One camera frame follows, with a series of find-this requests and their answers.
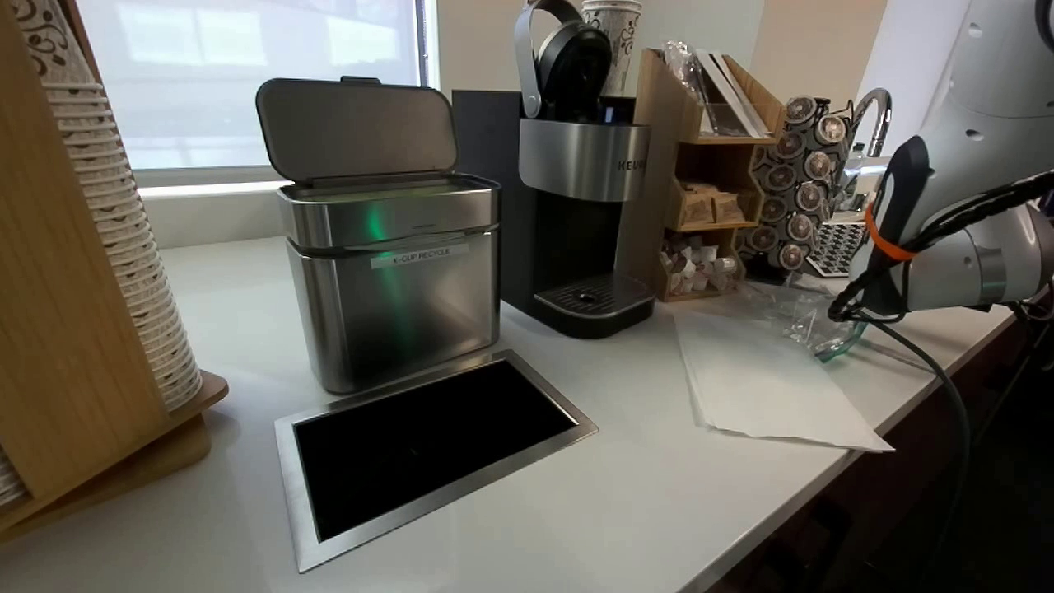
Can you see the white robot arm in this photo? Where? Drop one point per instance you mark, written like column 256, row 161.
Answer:
column 989, row 109

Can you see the steel trash bin with lid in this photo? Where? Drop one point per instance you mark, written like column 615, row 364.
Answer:
column 395, row 309

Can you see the black silver coffee machine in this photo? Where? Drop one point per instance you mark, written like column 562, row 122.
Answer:
column 578, row 160

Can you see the clear wrapped snack packets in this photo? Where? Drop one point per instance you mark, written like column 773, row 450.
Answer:
column 695, row 269

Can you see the steel framed counter trash chute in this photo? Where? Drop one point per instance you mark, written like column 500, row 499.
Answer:
column 430, row 440

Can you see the wooden condiment organizer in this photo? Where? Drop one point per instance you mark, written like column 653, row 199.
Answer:
column 653, row 167

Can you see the white paper sheet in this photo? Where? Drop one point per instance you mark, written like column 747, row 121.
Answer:
column 760, row 395

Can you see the clear zip bag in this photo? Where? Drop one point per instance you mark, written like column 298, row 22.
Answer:
column 794, row 316

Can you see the patterned paper cup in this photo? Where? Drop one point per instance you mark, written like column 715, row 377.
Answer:
column 622, row 26

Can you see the coffee pod carousel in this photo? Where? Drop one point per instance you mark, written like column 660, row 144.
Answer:
column 794, row 185

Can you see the window with white blind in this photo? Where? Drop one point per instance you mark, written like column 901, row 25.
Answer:
column 253, row 78

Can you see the chrome faucet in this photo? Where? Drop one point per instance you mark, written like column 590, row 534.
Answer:
column 853, row 118

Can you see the stack of paper cups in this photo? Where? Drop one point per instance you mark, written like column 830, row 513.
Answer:
column 119, row 241

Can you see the wooden cup dispenser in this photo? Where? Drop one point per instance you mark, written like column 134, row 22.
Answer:
column 55, row 329

